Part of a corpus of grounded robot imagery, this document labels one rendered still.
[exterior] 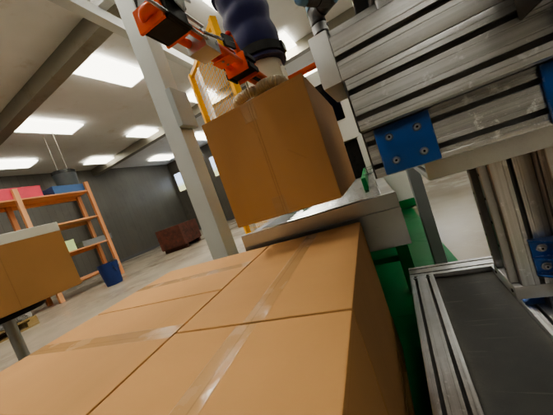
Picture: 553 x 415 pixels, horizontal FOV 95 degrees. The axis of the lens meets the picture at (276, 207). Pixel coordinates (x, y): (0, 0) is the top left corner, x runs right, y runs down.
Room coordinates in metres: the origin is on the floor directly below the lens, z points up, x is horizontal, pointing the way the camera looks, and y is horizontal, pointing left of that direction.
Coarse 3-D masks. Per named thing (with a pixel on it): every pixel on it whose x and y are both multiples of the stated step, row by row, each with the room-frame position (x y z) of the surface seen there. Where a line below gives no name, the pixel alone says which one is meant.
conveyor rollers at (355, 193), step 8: (368, 176) 2.78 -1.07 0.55; (352, 184) 2.50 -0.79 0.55; (360, 184) 2.22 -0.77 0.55; (352, 192) 1.91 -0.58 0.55; (360, 192) 1.72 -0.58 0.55; (368, 192) 1.62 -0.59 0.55; (376, 192) 1.51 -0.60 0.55; (336, 200) 1.78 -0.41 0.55; (344, 200) 1.67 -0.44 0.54; (352, 200) 1.49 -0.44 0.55; (312, 208) 1.76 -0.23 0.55; (320, 208) 1.64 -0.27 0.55; (328, 208) 1.53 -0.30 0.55; (296, 216) 1.71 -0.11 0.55; (304, 216) 1.59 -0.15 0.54
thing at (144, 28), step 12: (156, 0) 0.55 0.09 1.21; (132, 12) 0.58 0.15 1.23; (156, 12) 0.55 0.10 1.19; (144, 24) 0.57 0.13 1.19; (156, 24) 0.56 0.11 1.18; (168, 24) 0.57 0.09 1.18; (156, 36) 0.60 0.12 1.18; (168, 36) 0.61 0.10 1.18; (180, 36) 0.62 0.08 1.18; (168, 48) 0.65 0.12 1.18
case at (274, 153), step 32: (256, 96) 0.85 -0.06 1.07; (288, 96) 0.81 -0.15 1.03; (320, 96) 1.02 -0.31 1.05; (224, 128) 0.91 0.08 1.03; (256, 128) 0.87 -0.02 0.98; (288, 128) 0.83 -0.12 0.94; (320, 128) 0.80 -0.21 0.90; (224, 160) 0.93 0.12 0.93; (256, 160) 0.88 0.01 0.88; (288, 160) 0.84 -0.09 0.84; (320, 160) 0.80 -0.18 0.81; (256, 192) 0.90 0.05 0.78; (288, 192) 0.85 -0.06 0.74; (320, 192) 0.81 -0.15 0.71
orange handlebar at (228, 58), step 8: (144, 8) 0.54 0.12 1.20; (152, 8) 0.54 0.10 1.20; (144, 16) 0.55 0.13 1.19; (192, 32) 0.64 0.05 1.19; (184, 40) 0.67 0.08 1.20; (224, 48) 0.77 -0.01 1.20; (224, 56) 0.83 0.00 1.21; (232, 56) 0.80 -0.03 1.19; (216, 64) 0.81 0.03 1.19; (224, 64) 0.83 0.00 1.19; (240, 64) 0.87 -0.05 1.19; (312, 64) 1.09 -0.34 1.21; (296, 72) 1.12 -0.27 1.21; (304, 72) 1.11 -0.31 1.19
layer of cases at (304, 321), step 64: (256, 256) 0.98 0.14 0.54; (320, 256) 0.71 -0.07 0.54; (128, 320) 0.75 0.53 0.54; (192, 320) 0.58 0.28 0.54; (256, 320) 0.48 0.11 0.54; (320, 320) 0.40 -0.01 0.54; (384, 320) 0.73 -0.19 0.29; (0, 384) 0.61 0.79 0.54; (64, 384) 0.49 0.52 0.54; (128, 384) 0.41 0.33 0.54; (192, 384) 0.35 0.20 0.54; (256, 384) 0.31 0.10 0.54; (320, 384) 0.27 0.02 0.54; (384, 384) 0.45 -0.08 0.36
